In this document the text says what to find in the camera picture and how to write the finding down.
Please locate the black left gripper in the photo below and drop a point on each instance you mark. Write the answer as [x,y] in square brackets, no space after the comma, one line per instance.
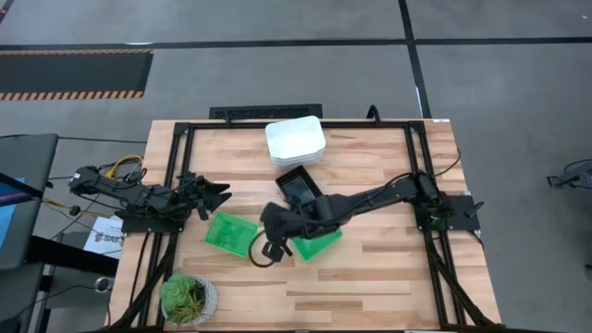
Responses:
[192,196]

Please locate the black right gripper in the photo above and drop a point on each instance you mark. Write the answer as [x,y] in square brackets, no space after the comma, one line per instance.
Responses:
[282,222]

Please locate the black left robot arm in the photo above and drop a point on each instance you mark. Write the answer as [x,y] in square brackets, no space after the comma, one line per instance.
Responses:
[139,196]

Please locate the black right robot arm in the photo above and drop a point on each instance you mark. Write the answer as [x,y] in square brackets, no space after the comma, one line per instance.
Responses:
[370,196]

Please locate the white ribbed plant pot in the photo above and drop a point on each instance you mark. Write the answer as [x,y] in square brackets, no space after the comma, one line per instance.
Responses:
[212,296]

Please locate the black perforated bar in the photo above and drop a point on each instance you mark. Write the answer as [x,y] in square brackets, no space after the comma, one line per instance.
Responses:
[266,112]

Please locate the green succulent plant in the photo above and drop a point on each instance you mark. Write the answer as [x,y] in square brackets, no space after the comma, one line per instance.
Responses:
[180,296]

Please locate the white printed paper sheet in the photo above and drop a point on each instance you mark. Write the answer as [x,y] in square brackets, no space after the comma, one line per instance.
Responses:
[105,238]

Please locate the black round knob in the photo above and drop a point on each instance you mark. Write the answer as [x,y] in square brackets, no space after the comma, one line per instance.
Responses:
[74,211]

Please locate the black bench beam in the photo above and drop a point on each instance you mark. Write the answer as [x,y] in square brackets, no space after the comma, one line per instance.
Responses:
[69,254]

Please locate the black hazard-striped floor mat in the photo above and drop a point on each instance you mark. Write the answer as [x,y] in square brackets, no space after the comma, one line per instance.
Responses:
[69,71]

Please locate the blue panel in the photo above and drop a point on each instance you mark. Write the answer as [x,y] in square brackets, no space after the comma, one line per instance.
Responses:
[5,217]

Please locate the black metal table frame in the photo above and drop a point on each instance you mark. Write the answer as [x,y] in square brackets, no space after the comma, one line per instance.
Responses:
[222,125]

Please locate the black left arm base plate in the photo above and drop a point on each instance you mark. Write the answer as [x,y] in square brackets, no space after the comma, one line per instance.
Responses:
[143,225]

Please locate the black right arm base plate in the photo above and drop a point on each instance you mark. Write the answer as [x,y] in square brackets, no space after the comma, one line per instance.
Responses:
[458,213]

